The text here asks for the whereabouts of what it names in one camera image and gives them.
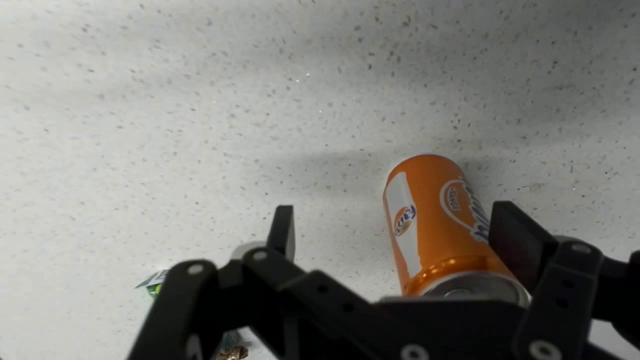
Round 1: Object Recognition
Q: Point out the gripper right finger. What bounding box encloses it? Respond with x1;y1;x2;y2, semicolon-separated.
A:
489;201;640;360

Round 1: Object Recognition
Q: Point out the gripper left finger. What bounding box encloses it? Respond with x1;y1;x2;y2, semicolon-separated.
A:
127;205;407;360

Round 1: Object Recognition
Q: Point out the orange soda can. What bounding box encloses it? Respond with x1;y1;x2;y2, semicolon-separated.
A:
382;154;531;307

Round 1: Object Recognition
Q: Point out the green snack packet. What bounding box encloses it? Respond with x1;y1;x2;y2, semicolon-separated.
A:
135;269;169;299

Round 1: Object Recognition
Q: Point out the brown foil wrapper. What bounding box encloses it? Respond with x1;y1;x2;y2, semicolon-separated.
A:
216;345;249;360

